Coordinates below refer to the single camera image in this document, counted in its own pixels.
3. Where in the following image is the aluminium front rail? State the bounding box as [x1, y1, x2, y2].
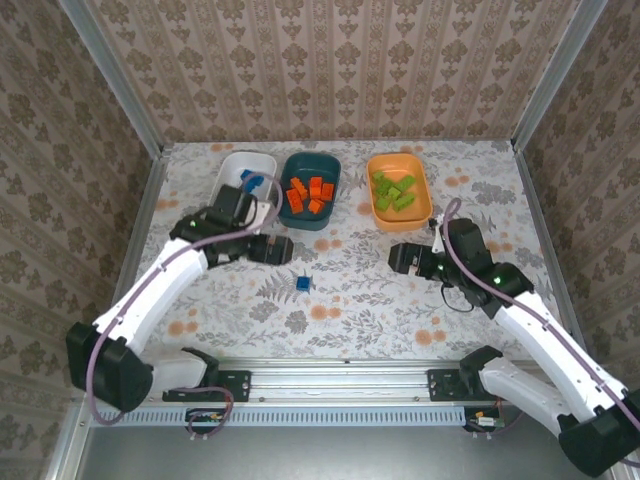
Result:
[149, 357, 619, 405]

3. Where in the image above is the orange plastic container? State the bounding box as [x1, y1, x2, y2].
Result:
[366, 152, 434, 234]

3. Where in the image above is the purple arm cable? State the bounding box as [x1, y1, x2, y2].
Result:
[87, 172, 285, 442]
[442, 197, 640, 441]

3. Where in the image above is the grey metal panel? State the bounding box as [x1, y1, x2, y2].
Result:
[49, 404, 591, 480]

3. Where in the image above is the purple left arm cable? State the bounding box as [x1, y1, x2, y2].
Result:
[87, 172, 285, 442]

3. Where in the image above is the aluminium side rail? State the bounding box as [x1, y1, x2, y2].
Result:
[512, 142, 592, 365]
[93, 144, 175, 367]

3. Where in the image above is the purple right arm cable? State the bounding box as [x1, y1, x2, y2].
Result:
[442, 197, 640, 441]

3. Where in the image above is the slotted cable duct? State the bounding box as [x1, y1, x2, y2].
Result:
[119, 403, 467, 427]

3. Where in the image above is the thin black cable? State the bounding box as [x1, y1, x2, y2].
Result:
[442, 282, 482, 314]

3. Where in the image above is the black mount plate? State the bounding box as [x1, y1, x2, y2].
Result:
[217, 369, 252, 402]
[427, 368, 481, 402]

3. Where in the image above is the aluminium frame post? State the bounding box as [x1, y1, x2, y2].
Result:
[510, 0, 610, 151]
[57, 0, 167, 157]

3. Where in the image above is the dark teal plastic container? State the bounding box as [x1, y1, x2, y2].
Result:
[276, 152, 342, 233]

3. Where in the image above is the white plastic container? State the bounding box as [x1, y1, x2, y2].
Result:
[215, 151, 279, 234]

